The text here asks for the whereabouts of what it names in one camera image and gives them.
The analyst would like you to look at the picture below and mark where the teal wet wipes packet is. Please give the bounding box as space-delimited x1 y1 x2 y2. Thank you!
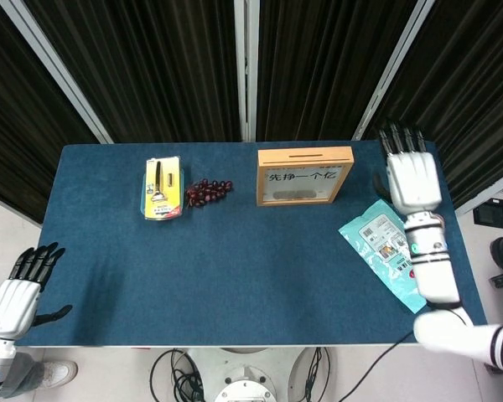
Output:
338 198 429 314

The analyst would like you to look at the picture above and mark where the dark red grape bunch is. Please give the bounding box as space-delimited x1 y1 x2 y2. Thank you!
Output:
184 178 235 209

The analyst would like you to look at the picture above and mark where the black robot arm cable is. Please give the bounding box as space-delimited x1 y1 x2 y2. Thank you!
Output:
338 300 474 402

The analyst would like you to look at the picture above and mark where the white gray robot base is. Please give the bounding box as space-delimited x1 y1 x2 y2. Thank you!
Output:
184 346 315 402

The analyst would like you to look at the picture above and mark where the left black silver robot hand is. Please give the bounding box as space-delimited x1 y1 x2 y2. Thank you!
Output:
0 241 74 341

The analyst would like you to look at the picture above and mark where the wooden coin box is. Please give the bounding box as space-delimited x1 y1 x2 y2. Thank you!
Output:
257 146 355 208

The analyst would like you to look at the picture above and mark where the gray trouser leg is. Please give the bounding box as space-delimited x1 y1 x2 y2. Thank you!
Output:
0 351 47 399

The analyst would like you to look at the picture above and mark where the gray partition frame post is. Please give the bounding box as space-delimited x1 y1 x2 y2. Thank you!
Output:
455 167 503 217
233 0 261 142
0 0 113 146
351 0 435 142

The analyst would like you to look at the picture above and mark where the black pleated curtain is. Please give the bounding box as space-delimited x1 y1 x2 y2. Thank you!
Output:
362 0 503 210
23 0 242 144
255 0 418 142
0 0 101 223

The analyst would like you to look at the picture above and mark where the black floor cable bundle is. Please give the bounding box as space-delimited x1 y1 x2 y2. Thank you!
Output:
303 347 332 402
149 348 205 402

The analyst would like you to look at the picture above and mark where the blue fabric table cloth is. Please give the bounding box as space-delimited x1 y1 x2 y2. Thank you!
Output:
16 140 487 348

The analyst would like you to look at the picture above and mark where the white sneaker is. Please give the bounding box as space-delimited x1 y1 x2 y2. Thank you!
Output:
37 359 79 390

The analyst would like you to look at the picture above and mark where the yellow razor blister pack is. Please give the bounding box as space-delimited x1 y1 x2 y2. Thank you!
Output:
144 155 183 222

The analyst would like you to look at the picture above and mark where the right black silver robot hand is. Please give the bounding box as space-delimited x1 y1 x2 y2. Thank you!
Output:
372 120 443 215

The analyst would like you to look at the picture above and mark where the black equipment box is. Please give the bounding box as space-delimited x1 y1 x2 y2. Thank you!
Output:
473 199 503 229

